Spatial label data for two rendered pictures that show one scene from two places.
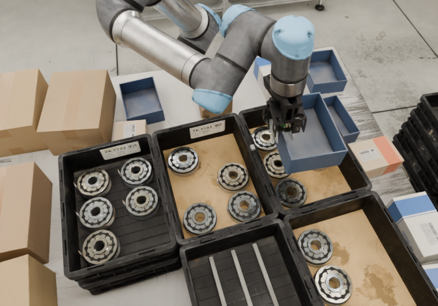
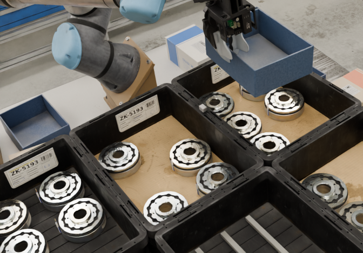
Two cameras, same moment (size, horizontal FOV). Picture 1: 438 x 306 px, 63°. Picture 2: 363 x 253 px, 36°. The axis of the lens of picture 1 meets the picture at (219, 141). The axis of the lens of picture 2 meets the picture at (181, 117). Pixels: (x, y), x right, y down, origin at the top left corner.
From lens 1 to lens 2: 42 cm
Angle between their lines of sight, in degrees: 17
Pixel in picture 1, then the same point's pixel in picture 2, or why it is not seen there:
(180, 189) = (127, 192)
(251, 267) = (255, 243)
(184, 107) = not seen: hidden behind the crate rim
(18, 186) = not seen: outside the picture
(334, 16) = not seen: hidden behind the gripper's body
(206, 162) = (149, 154)
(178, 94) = (81, 109)
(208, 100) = (140, 0)
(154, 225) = (108, 241)
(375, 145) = (349, 82)
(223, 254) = (212, 243)
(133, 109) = (26, 142)
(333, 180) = (315, 123)
